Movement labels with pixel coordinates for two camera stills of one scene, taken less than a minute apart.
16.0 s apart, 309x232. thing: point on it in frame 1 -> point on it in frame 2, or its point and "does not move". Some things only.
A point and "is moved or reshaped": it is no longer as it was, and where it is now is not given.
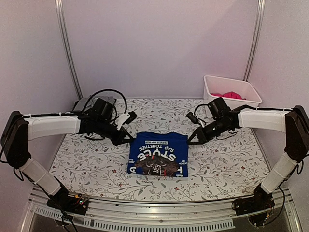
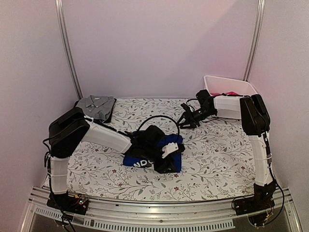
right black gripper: x=200 y=133 -> x=190 y=119
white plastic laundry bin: x=236 y=93 does not move
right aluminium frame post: x=254 y=40 does not move
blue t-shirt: x=159 y=154 is moved or reshaped
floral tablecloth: x=159 y=164 does not move
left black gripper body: x=101 y=130 -> x=159 y=167
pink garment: x=231 y=94 does not move
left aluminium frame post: x=63 y=25 does not move
